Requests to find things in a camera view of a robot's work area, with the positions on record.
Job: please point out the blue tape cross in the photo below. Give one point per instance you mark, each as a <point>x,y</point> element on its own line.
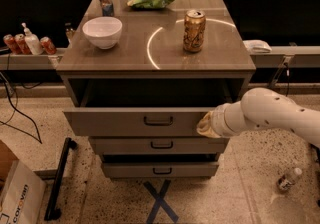
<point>160,202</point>

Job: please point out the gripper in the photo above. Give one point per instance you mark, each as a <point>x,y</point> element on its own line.
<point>218,122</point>

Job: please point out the grey top drawer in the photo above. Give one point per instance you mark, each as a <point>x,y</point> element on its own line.
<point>135,122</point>

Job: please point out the grey drawer cabinet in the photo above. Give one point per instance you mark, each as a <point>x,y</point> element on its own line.
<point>150,68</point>

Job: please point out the red can right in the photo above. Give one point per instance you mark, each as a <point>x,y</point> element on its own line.
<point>48,45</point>

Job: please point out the red can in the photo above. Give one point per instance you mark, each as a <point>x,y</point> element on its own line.
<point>48,45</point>
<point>20,40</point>
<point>11,43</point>

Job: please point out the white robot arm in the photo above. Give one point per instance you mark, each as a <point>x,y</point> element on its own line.
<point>261,109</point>

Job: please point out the grey drawer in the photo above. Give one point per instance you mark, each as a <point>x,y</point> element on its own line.
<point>166,169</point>
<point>135,122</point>
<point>157,145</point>

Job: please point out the white soap dispenser bottle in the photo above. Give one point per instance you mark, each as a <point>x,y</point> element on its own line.
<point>32,41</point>

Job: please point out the clear bottle on floor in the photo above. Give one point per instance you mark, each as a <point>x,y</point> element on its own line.
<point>288,179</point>

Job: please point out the white cardboard box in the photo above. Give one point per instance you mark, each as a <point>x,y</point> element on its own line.
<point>21,196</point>

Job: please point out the grey bottom drawer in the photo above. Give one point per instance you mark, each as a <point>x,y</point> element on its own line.
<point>166,169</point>

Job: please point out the white bowl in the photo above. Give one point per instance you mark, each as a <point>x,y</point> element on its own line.
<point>103,32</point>

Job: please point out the gold soda can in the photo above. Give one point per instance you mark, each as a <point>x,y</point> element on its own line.
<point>194,27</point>

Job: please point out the red can leftmost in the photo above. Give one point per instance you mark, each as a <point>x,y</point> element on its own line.
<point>11,43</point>

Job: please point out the white folded cloth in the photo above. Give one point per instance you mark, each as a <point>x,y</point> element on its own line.
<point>257,46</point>

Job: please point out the grey middle drawer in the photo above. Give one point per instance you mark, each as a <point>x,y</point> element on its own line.
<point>157,145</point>

